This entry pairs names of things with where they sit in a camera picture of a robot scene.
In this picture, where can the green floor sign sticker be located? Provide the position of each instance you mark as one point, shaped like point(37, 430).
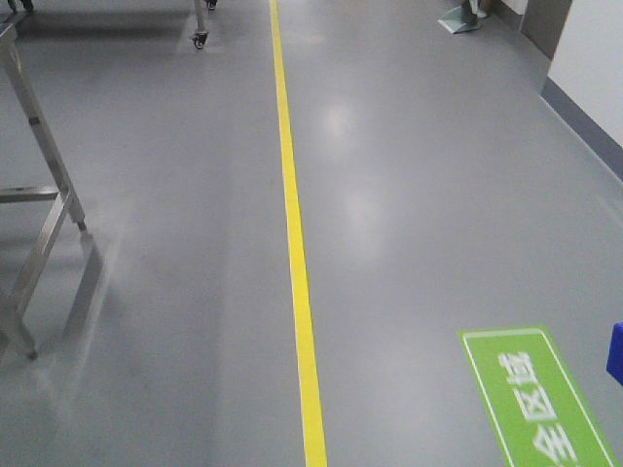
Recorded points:
point(539, 415)

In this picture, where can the steel cart leg with caster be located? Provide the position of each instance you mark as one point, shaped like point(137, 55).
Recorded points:
point(200, 35)

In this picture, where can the yellow floor line tape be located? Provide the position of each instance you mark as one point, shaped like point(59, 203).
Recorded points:
point(315, 449)

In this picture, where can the stainless steel table frame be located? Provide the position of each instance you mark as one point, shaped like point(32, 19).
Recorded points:
point(62, 196)

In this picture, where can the blue plastic bottle-shaped part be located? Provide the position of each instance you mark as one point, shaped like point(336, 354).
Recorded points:
point(614, 364)

